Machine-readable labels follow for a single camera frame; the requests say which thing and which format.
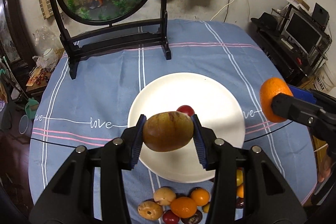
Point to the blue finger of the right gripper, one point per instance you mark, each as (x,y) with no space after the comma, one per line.
(302,94)
(295,109)

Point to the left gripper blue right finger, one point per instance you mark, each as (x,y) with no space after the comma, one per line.
(199,142)

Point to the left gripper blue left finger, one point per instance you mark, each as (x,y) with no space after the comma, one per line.
(137,140)

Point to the yellow green tomato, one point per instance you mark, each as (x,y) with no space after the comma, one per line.
(239,177)

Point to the yellow orange fruit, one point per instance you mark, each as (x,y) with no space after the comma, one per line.
(200,196)

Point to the pale yellow spotted fruit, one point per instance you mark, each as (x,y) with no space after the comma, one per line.
(150,210)

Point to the small orange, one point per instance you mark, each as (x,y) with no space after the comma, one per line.
(183,207)

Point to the small yellow fruit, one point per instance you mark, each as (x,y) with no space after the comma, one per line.
(206,208)

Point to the small red tomato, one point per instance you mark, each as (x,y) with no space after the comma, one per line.
(170,218)

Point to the person right hand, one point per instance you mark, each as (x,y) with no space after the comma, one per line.
(324,169)

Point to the white bucket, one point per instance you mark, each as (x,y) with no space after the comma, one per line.
(324,80)

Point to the white round plate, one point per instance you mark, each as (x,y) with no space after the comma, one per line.
(216,108)

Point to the computer monitor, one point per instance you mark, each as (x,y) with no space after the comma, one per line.
(303,33)

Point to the blue striped tablecloth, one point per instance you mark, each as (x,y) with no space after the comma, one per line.
(79,168)

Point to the dark red plum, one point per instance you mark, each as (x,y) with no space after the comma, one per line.
(240,203)

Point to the black speaker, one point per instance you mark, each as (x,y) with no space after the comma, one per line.
(320,15)

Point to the black hat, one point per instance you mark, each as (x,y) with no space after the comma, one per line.
(266,21)

